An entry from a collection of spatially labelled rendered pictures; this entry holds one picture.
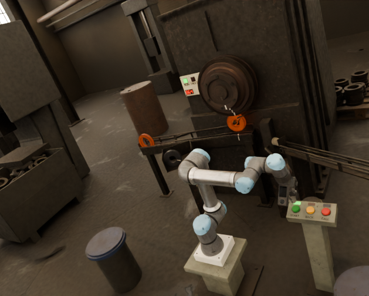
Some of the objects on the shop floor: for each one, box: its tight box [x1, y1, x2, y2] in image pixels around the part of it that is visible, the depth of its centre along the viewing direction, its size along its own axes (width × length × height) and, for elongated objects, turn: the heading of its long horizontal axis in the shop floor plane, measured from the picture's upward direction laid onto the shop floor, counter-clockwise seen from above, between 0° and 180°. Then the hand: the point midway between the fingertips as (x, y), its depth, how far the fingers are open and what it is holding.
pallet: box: [334, 70, 369, 121], centre depth 387 cm, size 120×82×44 cm
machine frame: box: [157, 0, 336, 199], centre depth 266 cm, size 73×108×176 cm
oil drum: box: [120, 80, 169, 139], centre depth 525 cm, size 59×59×89 cm
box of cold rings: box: [0, 147, 86, 244], centre depth 373 cm, size 103×83×79 cm
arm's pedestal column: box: [191, 260, 264, 296], centre depth 199 cm, size 40×40×26 cm
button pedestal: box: [286, 201, 338, 296], centre depth 167 cm, size 16×24×62 cm, turn 93°
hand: (293, 202), depth 156 cm, fingers closed
